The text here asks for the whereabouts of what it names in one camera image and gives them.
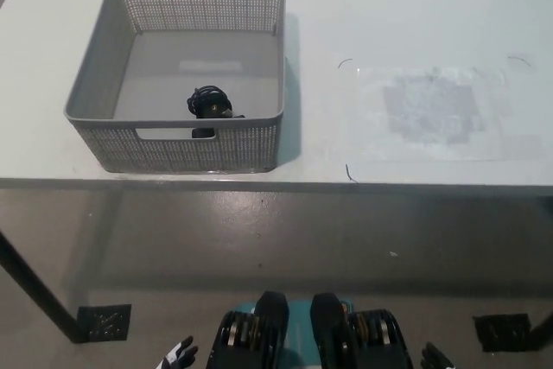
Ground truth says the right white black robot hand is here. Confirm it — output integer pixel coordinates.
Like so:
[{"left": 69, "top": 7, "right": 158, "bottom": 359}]
[{"left": 419, "top": 341, "right": 455, "bottom": 369}]

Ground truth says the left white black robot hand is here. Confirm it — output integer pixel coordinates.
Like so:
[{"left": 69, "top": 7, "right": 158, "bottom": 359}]
[{"left": 157, "top": 335, "right": 200, "bottom": 369}]

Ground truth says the black metal table leg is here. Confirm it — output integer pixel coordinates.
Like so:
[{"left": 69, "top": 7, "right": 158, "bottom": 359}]
[
  {"left": 0, "top": 230, "right": 90, "bottom": 345},
  {"left": 530, "top": 295, "right": 553, "bottom": 351}
]

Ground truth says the clear plastic sheet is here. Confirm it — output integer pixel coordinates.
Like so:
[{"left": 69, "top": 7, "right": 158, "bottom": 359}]
[{"left": 352, "top": 65, "right": 546, "bottom": 163}]

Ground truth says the gray perforated plastic basket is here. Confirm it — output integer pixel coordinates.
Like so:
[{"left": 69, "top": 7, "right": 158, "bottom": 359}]
[{"left": 63, "top": 0, "right": 288, "bottom": 174}]

